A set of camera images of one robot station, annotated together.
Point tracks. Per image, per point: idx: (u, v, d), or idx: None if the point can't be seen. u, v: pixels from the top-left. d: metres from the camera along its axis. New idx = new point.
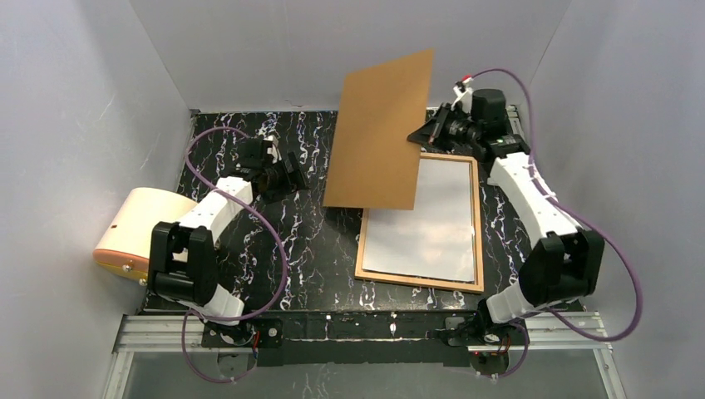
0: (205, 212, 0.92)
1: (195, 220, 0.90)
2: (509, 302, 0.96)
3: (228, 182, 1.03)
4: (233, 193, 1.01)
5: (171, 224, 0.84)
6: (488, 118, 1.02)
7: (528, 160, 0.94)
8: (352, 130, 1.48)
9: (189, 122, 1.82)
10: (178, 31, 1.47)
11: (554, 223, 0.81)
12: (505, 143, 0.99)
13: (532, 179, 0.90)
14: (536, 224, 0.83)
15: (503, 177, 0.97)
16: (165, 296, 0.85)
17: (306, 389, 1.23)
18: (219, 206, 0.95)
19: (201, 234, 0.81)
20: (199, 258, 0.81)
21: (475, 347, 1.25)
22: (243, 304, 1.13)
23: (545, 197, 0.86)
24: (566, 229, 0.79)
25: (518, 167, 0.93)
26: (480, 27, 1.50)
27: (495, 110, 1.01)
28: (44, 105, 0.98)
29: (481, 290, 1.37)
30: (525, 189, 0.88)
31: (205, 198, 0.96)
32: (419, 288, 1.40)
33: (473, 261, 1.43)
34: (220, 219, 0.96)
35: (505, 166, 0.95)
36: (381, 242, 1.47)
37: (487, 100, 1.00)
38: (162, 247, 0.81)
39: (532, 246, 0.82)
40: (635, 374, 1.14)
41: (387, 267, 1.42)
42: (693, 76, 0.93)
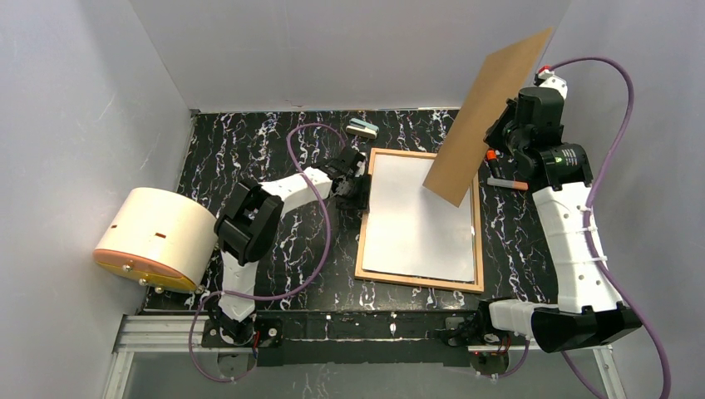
0: (286, 187, 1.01)
1: (274, 190, 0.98)
2: (515, 320, 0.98)
3: (313, 173, 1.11)
4: (315, 182, 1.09)
5: (254, 184, 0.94)
6: (539, 125, 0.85)
7: (586, 199, 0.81)
8: (467, 105, 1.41)
9: (189, 122, 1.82)
10: (179, 32, 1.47)
11: (592, 295, 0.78)
12: (561, 160, 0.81)
13: (586, 229, 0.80)
14: (574, 288, 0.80)
15: (549, 213, 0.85)
16: (221, 240, 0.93)
17: (306, 389, 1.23)
18: (298, 188, 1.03)
19: (273, 203, 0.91)
20: (263, 219, 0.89)
21: (475, 347, 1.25)
22: (253, 307, 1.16)
23: (594, 259, 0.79)
24: (605, 307, 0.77)
25: (571, 206, 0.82)
26: (480, 27, 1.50)
27: (549, 115, 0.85)
28: (44, 105, 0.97)
29: (481, 290, 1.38)
30: (570, 243, 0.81)
31: (290, 177, 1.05)
32: (419, 288, 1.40)
33: (473, 262, 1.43)
34: (293, 198, 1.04)
35: (555, 201, 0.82)
36: (382, 240, 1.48)
37: (539, 101, 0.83)
38: (242, 198, 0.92)
39: (563, 304, 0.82)
40: (637, 374, 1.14)
41: (387, 267, 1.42)
42: None
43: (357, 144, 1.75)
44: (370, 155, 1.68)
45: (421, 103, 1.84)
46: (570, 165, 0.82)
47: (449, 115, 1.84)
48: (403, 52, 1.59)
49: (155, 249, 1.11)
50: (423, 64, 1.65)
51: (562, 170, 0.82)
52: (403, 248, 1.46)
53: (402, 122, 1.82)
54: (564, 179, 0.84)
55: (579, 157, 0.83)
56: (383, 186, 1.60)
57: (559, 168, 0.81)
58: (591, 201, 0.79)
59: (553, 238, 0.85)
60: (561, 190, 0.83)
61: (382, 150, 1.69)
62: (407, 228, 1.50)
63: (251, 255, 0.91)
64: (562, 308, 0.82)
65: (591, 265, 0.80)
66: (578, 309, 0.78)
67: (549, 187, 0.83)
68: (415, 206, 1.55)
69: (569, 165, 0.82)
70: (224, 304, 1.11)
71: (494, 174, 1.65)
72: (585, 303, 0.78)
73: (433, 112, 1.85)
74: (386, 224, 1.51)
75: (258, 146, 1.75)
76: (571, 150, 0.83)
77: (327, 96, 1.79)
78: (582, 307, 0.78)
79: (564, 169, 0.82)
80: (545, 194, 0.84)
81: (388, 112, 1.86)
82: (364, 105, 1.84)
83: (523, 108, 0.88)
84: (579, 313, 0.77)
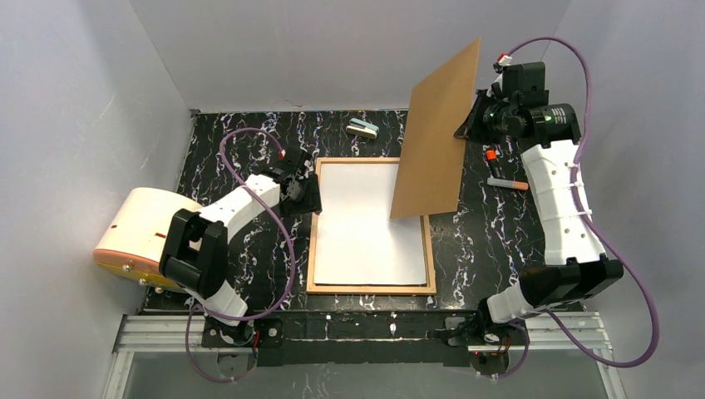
0: (227, 207, 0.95)
1: (215, 214, 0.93)
2: (509, 302, 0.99)
3: (258, 180, 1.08)
4: (259, 192, 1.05)
5: (191, 213, 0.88)
6: (525, 87, 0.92)
7: (574, 156, 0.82)
8: (418, 136, 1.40)
9: (189, 122, 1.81)
10: (179, 32, 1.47)
11: (577, 248, 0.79)
12: (550, 115, 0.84)
13: (573, 185, 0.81)
14: (559, 241, 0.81)
15: (537, 169, 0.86)
16: (175, 281, 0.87)
17: (306, 389, 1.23)
18: (241, 204, 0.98)
19: (216, 231, 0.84)
20: (209, 254, 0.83)
21: (475, 347, 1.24)
22: (245, 311, 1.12)
23: (580, 214, 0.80)
24: (588, 258, 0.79)
25: (559, 163, 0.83)
26: (480, 26, 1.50)
27: (533, 79, 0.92)
28: (46, 105, 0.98)
29: (432, 292, 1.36)
30: (557, 199, 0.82)
31: (231, 194, 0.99)
32: (372, 293, 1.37)
33: (423, 262, 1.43)
34: (241, 215, 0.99)
35: (544, 159, 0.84)
36: (331, 249, 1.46)
37: (522, 66, 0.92)
38: (179, 234, 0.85)
39: (549, 259, 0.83)
40: (637, 374, 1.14)
41: (340, 278, 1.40)
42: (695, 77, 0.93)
43: (357, 144, 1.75)
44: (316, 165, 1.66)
45: None
46: (559, 121, 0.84)
47: None
48: (402, 52, 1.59)
49: (155, 249, 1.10)
50: (423, 64, 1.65)
51: (551, 127, 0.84)
52: (361, 258, 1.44)
53: (402, 122, 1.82)
54: (553, 138, 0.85)
55: (569, 115, 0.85)
56: (329, 198, 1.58)
57: (548, 122, 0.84)
58: (579, 158, 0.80)
59: (540, 196, 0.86)
60: (550, 149, 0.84)
61: (327, 159, 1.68)
62: (363, 233, 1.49)
63: (206, 289, 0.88)
64: (548, 262, 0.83)
65: (577, 219, 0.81)
66: (562, 261, 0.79)
67: (539, 145, 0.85)
68: (365, 214, 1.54)
69: (559, 124, 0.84)
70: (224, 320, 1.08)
71: (494, 174, 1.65)
72: (570, 255, 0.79)
73: None
74: (332, 233, 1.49)
75: (258, 146, 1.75)
76: (560, 108, 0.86)
77: (327, 96, 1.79)
78: (567, 259, 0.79)
79: (554, 126, 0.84)
80: (535, 153, 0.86)
81: (388, 112, 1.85)
82: (364, 105, 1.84)
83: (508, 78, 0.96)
84: (563, 264, 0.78)
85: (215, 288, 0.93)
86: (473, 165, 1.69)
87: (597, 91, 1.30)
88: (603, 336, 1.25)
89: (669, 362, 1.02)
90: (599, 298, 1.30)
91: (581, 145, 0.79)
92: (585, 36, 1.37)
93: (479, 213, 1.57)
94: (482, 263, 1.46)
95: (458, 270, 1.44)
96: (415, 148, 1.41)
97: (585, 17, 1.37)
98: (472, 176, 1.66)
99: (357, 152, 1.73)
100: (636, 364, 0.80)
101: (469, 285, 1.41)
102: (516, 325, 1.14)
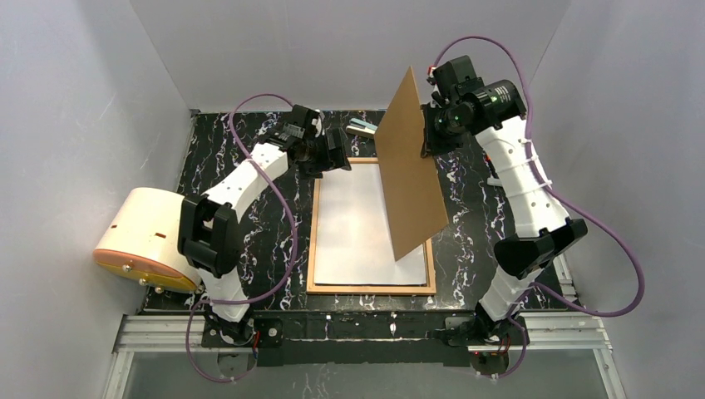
0: (234, 186, 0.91)
1: (223, 194, 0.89)
2: (497, 287, 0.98)
3: (263, 150, 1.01)
4: (266, 164, 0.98)
5: (200, 196, 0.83)
6: (460, 79, 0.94)
7: (525, 132, 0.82)
8: (397, 172, 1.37)
9: (189, 122, 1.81)
10: (178, 32, 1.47)
11: (545, 219, 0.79)
12: (492, 91, 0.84)
13: (529, 160, 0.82)
14: (528, 214, 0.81)
15: (495, 150, 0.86)
16: (189, 259, 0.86)
17: (306, 389, 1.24)
18: (248, 182, 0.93)
19: (225, 214, 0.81)
20: (221, 237, 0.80)
21: (475, 347, 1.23)
22: (244, 312, 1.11)
23: (541, 185, 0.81)
24: (555, 226, 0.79)
25: (513, 141, 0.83)
26: (479, 25, 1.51)
27: (463, 71, 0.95)
28: (45, 105, 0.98)
29: (431, 293, 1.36)
30: (518, 175, 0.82)
31: (235, 171, 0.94)
32: (372, 293, 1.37)
33: (423, 263, 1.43)
34: (247, 194, 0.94)
35: (500, 139, 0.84)
36: (332, 248, 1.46)
37: (449, 61, 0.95)
38: (190, 217, 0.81)
39: (520, 232, 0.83)
40: (635, 374, 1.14)
41: (339, 278, 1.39)
42: (693, 78, 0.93)
43: (357, 144, 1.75)
44: None
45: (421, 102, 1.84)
46: (505, 98, 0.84)
47: None
48: (402, 51, 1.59)
49: (155, 249, 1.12)
50: (423, 64, 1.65)
51: (500, 106, 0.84)
52: (359, 259, 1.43)
53: None
54: (502, 117, 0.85)
55: (510, 91, 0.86)
56: (327, 199, 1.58)
57: (494, 100, 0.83)
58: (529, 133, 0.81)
59: (503, 174, 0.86)
60: (503, 128, 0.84)
61: None
62: (362, 233, 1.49)
63: (224, 268, 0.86)
64: (520, 234, 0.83)
65: (541, 192, 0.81)
66: (534, 233, 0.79)
67: (491, 127, 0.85)
68: (361, 215, 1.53)
69: (505, 101, 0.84)
70: (217, 309, 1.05)
71: (494, 174, 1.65)
72: (541, 226, 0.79)
73: None
74: (332, 231, 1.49)
75: None
76: (500, 86, 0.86)
77: (327, 96, 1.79)
78: (539, 230, 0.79)
79: (500, 105, 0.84)
80: (489, 135, 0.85)
81: None
82: (364, 105, 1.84)
83: (441, 79, 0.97)
84: (536, 237, 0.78)
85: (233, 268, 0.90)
86: (473, 165, 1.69)
87: (596, 90, 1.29)
88: (603, 336, 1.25)
89: (667, 362, 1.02)
90: (599, 298, 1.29)
91: (529, 119, 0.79)
92: (584, 36, 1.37)
93: (479, 213, 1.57)
94: (482, 263, 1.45)
95: (458, 270, 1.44)
96: (397, 184, 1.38)
97: (584, 17, 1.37)
98: (473, 176, 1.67)
99: (357, 152, 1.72)
100: (628, 310, 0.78)
101: (468, 285, 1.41)
102: (516, 323, 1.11)
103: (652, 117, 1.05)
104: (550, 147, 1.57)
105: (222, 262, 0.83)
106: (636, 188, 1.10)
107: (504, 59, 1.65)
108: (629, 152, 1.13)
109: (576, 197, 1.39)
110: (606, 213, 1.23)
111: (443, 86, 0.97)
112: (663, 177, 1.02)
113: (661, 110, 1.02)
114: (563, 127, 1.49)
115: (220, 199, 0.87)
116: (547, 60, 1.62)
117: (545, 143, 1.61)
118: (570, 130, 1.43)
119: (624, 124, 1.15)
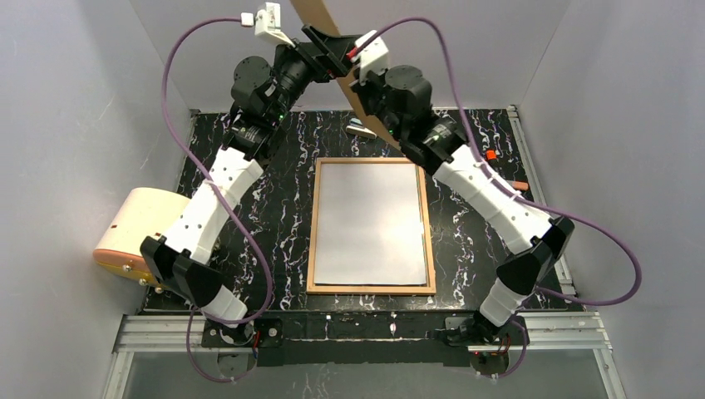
0: (194, 224, 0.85)
1: (181, 235, 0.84)
2: (500, 300, 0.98)
3: (225, 164, 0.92)
4: (229, 182, 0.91)
5: (157, 242, 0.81)
6: (415, 110, 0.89)
7: (475, 156, 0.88)
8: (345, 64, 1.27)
9: (189, 122, 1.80)
10: (179, 32, 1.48)
11: (531, 226, 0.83)
12: (438, 137, 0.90)
13: (490, 179, 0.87)
14: (515, 229, 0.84)
15: (456, 181, 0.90)
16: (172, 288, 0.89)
17: (306, 389, 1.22)
18: (207, 215, 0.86)
19: (184, 263, 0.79)
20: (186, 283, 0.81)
21: (475, 347, 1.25)
22: (244, 310, 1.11)
23: (512, 198, 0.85)
24: (544, 229, 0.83)
25: (470, 168, 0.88)
26: (477, 25, 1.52)
27: (423, 101, 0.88)
28: (45, 104, 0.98)
29: (433, 292, 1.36)
30: (487, 196, 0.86)
31: (193, 201, 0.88)
32: (372, 293, 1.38)
33: (423, 263, 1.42)
34: (213, 225, 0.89)
35: (456, 171, 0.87)
36: (332, 248, 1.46)
37: (410, 92, 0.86)
38: (154, 263, 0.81)
39: (516, 248, 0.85)
40: (635, 374, 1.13)
41: (340, 278, 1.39)
42: (687, 77, 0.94)
43: (357, 144, 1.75)
44: (316, 165, 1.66)
45: None
46: (446, 136, 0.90)
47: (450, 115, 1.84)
48: (401, 52, 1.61)
49: None
50: (421, 64, 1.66)
51: (443, 145, 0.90)
52: (359, 256, 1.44)
53: None
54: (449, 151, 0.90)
55: (450, 127, 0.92)
56: (327, 197, 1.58)
57: (440, 144, 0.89)
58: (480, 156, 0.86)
59: (472, 201, 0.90)
60: (454, 160, 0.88)
61: (327, 159, 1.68)
62: (363, 229, 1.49)
63: (202, 301, 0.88)
64: (515, 251, 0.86)
65: (513, 203, 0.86)
66: (528, 243, 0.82)
67: (444, 162, 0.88)
68: (360, 209, 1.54)
69: (446, 138, 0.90)
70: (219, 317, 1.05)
71: None
72: (531, 235, 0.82)
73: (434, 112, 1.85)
74: (332, 228, 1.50)
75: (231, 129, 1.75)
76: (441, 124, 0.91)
77: (327, 96, 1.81)
78: (531, 240, 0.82)
79: (443, 142, 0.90)
80: (445, 169, 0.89)
81: None
82: None
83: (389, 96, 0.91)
84: (531, 247, 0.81)
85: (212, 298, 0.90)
86: None
87: (594, 90, 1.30)
88: (603, 335, 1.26)
89: (668, 361, 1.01)
90: (599, 298, 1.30)
91: (474, 146, 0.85)
92: (581, 37, 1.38)
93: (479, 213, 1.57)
94: (482, 263, 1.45)
95: (458, 270, 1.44)
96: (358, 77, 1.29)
97: (581, 17, 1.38)
98: None
99: (357, 152, 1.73)
100: (632, 293, 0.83)
101: (469, 285, 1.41)
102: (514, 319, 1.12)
103: (651, 117, 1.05)
104: (551, 147, 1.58)
105: (196, 298, 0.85)
106: (636, 188, 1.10)
107: (503, 60, 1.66)
108: (628, 151, 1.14)
109: (576, 196, 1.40)
110: (606, 212, 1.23)
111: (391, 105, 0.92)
112: (662, 176, 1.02)
113: (660, 110, 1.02)
114: (563, 126, 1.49)
115: (179, 245, 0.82)
116: (545, 61, 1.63)
117: (547, 143, 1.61)
118: (570, 130, 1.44)
119: (625, 123, 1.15)
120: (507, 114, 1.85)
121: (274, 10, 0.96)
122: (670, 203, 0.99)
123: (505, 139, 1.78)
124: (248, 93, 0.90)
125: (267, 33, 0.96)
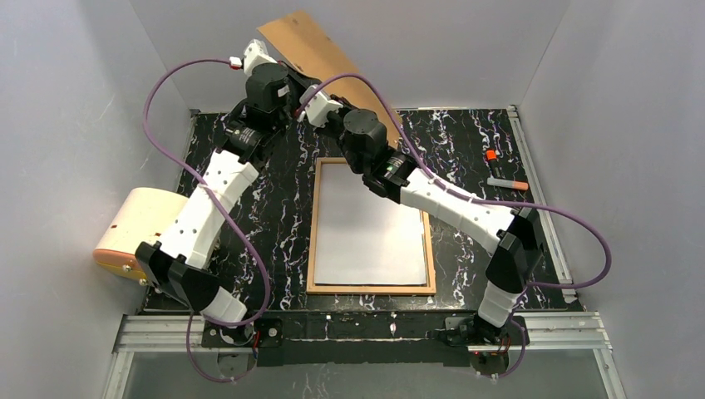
0: (188, 228, 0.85)
1: (176, 241, 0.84)
2: (495, 301, 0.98)
3: (219, 167, 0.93)
4: (224, 185, 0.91)
5: (152, 248, 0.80)
6: (375, 151, 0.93)
7: (427, 174, 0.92)
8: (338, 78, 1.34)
9: (189, 122, 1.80)
10: (179, 32, 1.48)
11: (495, 220, 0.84)
12: (394, 168, 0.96)
13: (446, 190, 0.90)
14: (480, 229, 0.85)
15: (419, 202, 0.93)
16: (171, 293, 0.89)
17: (306, 389, 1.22)
18: (203, 219, 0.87)
19: (180, 269, 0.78)
20: (184, 288, 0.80)
21: (475, 347, 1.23)
22: (244, 311, 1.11)
23: (470, 200, 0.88)
24: (508, 223, 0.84)
25: (425, 186, 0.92)
26: (477, 25, 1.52)
27: (380, 140, 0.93)
28: (45, 104, 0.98)
29: (432, 292, 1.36)
30: (449, 208, 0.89)
31: (187, 207, 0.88)
32: (372, 293, 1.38)
33: (423, 263, 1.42)
34: (208, 229, 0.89)
35: (415, 192, 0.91)
36: (329, 249, 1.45)
37: (368, 135, 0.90)
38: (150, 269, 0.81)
39: (490, 248, 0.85)
40: (635, 373, 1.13)
41: (339, 278, 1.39)
42: (687, 77, 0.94)
43: None
44: (316, 165, 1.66)
45: (421, 103, 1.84)
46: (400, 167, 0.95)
47: (450, 115, 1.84)
48: (401, 53, 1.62)
49: None
50: (421, 65, 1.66)
51: (398, 174, 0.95)
52: (358, 256, 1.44)
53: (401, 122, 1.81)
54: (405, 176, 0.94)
55: (406, 160, 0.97)
56: (326, 198, 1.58)
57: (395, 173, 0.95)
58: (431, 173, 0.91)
59: (440, 215, 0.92)
60: (410, 184, 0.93)
61: (327, 159, 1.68)
62: (360, 229, 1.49)
63: (199, 304, 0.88)
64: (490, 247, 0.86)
65: (471, 205, 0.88)
66: (495, 237, 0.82)
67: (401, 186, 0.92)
68: (358, 210, 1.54)
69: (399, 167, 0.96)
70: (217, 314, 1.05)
71: (494, 174, 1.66)
72: (496, 229, 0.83)
73: (434, 112, 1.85)
74: (331, 229, 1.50)
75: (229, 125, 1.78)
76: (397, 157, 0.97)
77: None
78: (496, 233, 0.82)
79: (399, 171, 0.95)
80: (407, 195, 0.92)
81: None
82: None
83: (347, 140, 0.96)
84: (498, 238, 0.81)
85: (208, 302, 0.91)
86: (473, 166, 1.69)
87: (594, 90, 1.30)
88: (603, 336, 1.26)
89: (668, 362, 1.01)
90: (599, 298, 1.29)
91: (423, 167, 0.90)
92: (580, 37, 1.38)
93: None
94: (482, 263, 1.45)
95: (458, 270, 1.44)
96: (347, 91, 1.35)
97: (581, 18, 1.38)
98: (473, 176, 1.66)
99: None
100: (608, 263, 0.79)
101: (469, 285, 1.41)
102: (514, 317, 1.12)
103: (651, 117, 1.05)
104: (551, 147, 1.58)
105: (192, 303, 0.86)
106: (636, 188, 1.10)
107: (502, 61, 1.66)
108: (628, 151, 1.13)
109: (577, 197, 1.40)
110: (606, 212, 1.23)
111: (350, 146, 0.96)
112: (661, 176, 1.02)
113: (660, 110, 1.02)
114: (563, 127, 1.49)
115: (174, 251, 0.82)
116: (545, 61, 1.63)
117: (547, 143, 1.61)
118: (570, 131, 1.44)
119: (625, 122, 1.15)
120: (507, 114, 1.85)
121: (260, 43, 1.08)
122: (669, 203, 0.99)
123: (505, 139, 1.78)
124: (263, 85, 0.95)
125: (259, 55, 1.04)
